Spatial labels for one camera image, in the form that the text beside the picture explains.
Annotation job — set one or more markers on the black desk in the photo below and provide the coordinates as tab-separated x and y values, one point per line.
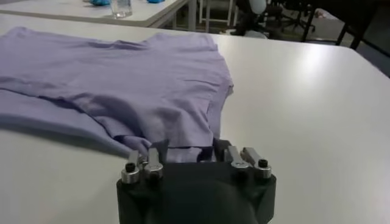
359	18

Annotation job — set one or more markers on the black office chair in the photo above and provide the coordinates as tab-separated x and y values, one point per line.
289	15

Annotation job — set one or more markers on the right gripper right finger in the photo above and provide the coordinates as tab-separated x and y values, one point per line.
243	158

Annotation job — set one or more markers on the large blue snack packet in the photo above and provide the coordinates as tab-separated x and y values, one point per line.
155	1

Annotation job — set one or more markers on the white side table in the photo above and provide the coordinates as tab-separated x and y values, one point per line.
91	15

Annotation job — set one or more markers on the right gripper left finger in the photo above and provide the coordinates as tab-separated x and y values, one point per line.
152	165

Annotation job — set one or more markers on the large clear water bottle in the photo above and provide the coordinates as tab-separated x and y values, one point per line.
121	7

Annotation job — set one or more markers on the small blue snack packet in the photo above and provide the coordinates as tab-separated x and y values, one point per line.
100	2

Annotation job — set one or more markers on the purple t-shirt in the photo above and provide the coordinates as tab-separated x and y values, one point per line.
122	82

